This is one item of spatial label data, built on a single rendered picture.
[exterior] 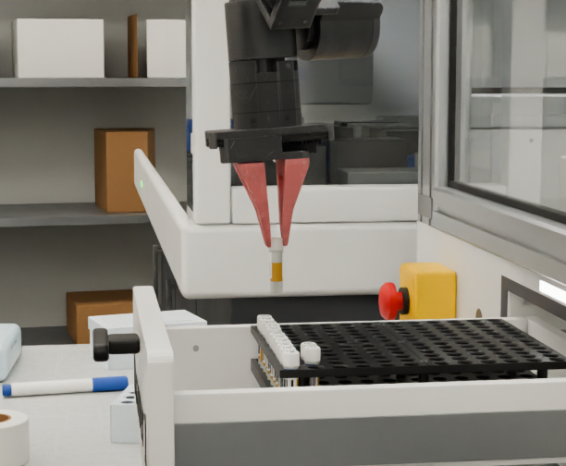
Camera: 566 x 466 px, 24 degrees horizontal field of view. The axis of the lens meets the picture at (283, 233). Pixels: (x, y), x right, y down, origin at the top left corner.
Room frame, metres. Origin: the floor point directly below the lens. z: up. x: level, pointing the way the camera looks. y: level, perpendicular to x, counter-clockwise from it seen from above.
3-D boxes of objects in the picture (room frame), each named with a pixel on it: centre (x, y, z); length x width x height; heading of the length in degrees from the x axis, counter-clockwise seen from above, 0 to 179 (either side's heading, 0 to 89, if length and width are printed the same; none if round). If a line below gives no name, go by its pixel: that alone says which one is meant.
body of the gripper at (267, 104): (1.12, 0.01, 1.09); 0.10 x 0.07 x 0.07; 97
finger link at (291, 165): (1.12, 0.02, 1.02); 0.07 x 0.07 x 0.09; 7
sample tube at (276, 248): (1.12, 0.01, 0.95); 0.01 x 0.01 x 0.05
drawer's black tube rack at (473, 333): (1.06, -0.09, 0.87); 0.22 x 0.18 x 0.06; 98
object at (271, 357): (1.05, 0.01, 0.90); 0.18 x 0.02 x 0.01; 8
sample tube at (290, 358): (0.97, -0.01, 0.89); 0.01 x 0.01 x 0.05
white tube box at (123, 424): (1.30, 0.10, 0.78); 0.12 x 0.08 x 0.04; 84
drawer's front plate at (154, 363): (1.03, 0.10, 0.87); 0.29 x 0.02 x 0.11; 8
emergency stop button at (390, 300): (1.40, -0.12, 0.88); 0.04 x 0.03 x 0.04; 8
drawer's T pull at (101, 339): (1.03, 0.13, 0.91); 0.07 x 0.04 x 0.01; 8
